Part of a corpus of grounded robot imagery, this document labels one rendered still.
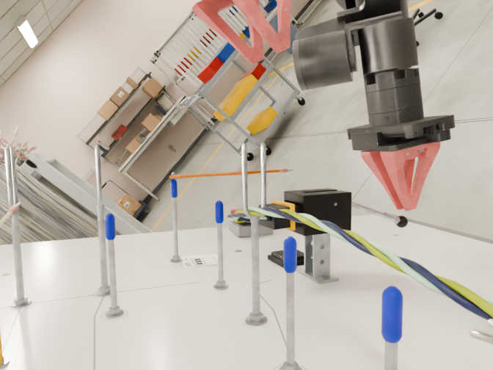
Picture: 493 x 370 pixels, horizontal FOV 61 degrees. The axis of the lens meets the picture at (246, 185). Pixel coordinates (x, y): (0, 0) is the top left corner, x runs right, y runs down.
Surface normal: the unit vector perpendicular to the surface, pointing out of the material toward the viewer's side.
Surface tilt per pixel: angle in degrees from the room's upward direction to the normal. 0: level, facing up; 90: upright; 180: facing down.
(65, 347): 48
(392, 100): 68
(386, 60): 64
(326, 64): 84
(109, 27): 90
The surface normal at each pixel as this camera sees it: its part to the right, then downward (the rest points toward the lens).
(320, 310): -0.02, -0.99
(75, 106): 0.33, 0.07
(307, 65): -0.29, 0.30
